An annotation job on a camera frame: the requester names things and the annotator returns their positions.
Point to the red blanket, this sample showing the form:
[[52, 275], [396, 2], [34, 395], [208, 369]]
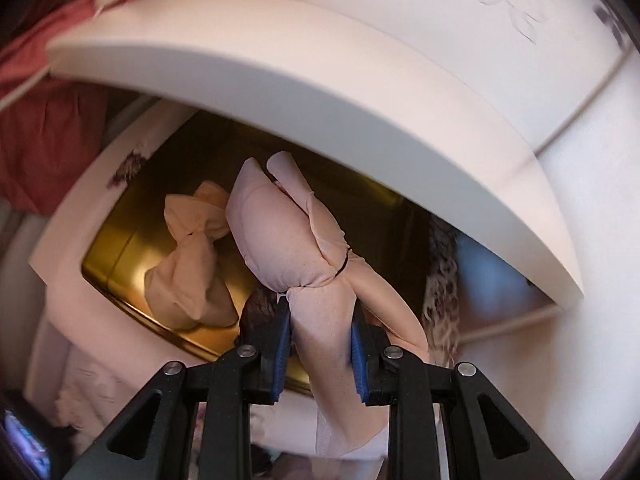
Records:
[[50, 150]]

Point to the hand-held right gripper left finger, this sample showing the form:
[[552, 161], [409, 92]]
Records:
[[282, 350]]

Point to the dark brown sock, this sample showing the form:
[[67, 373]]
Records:
[[257, 312]]

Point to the beige knotted stocking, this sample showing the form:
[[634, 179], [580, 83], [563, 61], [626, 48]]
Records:
[[190, 280]]

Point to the pink knotted stocking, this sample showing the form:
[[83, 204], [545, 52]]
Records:
[[280, 230]]

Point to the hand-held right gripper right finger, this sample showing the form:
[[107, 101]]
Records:
[[357, 355]]

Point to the dark blurred object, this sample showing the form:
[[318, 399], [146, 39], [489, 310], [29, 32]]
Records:
[[25, 440]]

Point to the white nightstand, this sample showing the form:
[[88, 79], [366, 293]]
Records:
[[300, 85]]

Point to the grey-front drawer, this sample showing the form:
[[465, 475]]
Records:
[[55, 280]]

